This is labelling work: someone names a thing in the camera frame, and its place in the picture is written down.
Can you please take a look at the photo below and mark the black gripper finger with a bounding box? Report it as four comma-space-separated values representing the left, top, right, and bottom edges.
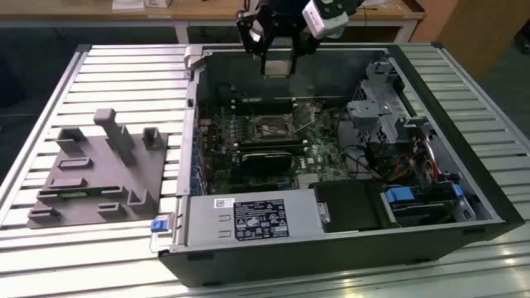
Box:
241, 17, 272, 76
291, 29, 320, 76

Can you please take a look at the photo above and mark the silver CPU plate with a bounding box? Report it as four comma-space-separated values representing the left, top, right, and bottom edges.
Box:
264, 58, 295, 78

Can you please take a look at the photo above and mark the metal socket cover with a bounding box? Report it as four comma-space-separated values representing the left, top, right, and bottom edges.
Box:
288, 102, 321, 132

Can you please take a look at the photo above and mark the CPU socket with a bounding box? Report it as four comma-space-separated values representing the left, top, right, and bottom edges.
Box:
252, 115, 297, 140

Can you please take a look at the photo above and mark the gray metal drive cage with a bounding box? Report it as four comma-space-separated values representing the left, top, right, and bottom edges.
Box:
345, 60, 435, 147

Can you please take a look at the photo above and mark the green RAM stick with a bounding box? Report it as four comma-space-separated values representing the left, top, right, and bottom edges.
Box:
238, 139, 305, 150

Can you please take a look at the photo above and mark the green motherboard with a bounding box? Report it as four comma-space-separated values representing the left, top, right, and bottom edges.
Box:
196, 99, 356, 195

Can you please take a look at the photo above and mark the black graphics card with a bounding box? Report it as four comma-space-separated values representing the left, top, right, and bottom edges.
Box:
241, 150, 293, 172

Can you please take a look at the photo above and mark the wooden cabinet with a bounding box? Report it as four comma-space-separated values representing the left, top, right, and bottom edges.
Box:
408, 0, 530, 80

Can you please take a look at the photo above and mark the small silver heatsink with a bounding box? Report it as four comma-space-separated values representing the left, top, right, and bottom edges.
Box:
297, 173, 321, 187

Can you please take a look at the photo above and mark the wooden desk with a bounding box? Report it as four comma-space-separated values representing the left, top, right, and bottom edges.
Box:
0, 0, 425, 44

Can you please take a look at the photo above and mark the black office chair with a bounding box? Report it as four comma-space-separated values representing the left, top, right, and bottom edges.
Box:
512, 27, 530, 55

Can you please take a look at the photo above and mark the black plastic shroud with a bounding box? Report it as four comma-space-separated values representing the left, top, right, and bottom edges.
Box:
308, 179, 397, 233

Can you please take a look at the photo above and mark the blue disk carrier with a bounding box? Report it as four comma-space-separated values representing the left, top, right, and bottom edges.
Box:
380, 184, 460, 227

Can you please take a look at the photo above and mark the gray parts rack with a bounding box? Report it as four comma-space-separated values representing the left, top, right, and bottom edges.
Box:
26, 108, 170, 230

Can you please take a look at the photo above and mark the silver power supply unit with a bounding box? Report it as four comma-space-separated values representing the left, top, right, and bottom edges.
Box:
181, 189, 328, 246

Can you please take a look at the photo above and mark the blue case latch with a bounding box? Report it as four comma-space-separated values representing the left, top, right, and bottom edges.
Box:
150, 219, 173, 233

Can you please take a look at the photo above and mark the black PC case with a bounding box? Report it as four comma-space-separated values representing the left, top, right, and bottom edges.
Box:
156, 43, 524, 288

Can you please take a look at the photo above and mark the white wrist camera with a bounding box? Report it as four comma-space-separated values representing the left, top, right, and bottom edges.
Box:
301, 0, 351, 40

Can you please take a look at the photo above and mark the gray case handle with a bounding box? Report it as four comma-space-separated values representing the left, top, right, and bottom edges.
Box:
181, 45, 210, 71

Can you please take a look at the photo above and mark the orange yellow wire bundle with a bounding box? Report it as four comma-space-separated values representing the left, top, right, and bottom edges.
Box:
392, 153, 440, 184

